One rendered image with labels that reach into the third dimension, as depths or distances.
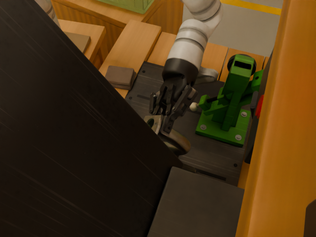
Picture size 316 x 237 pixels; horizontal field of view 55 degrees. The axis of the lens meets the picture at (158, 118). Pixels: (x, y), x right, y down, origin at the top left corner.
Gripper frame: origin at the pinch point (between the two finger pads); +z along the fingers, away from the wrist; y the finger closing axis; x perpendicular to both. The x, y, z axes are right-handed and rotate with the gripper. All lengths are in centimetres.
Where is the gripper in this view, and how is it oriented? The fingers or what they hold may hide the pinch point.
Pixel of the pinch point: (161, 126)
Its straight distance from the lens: 62.4
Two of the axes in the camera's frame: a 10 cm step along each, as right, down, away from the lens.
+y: 6.0, -0.3, -8.0
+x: 7.3, 4.3, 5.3
